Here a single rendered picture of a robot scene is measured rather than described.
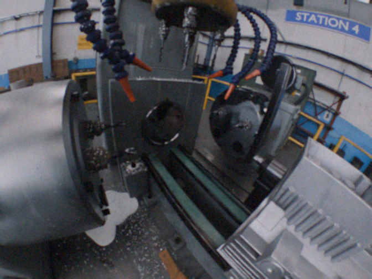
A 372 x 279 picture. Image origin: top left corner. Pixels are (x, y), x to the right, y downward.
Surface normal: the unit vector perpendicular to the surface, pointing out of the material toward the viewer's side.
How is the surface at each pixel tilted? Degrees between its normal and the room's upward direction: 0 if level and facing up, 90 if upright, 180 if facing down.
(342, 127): 90
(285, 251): 0
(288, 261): 0
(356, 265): 32
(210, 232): 0
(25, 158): 51
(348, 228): 90
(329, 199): 90
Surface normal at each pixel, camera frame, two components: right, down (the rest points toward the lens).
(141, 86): 0.58, 0.50
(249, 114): -0.80, 0.19
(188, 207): 0.16, -0.85
